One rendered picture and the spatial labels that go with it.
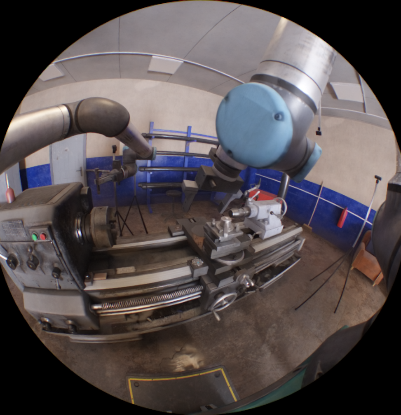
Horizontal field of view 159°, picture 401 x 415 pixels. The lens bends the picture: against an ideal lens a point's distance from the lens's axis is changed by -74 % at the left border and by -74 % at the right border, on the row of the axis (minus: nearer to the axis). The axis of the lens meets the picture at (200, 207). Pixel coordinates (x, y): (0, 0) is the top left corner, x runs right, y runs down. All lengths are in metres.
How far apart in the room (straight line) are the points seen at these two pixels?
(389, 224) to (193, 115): 4.20
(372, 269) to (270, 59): 3.94
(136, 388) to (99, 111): 1.42
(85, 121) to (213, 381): 1.46
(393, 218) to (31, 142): 0.69
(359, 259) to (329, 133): 3.27
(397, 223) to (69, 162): 4.33
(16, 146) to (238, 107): 0.39
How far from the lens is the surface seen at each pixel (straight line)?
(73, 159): 4.06
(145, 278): 0.91
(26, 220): 0.81
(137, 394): 1.26
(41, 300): 1.12
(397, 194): 0.32
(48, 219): 0.72
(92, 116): 0.46
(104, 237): 0.82
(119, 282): 0.92
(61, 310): 1.03
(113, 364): 1.65
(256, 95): 0.15
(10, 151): 0.38
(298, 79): 0.17
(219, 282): 0.89
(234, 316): 1.78
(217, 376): 1.25
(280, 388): 0.26
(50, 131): 0.44
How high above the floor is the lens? 1.54
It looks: 22 degrees down
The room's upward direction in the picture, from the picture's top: 7 degrees clockwise
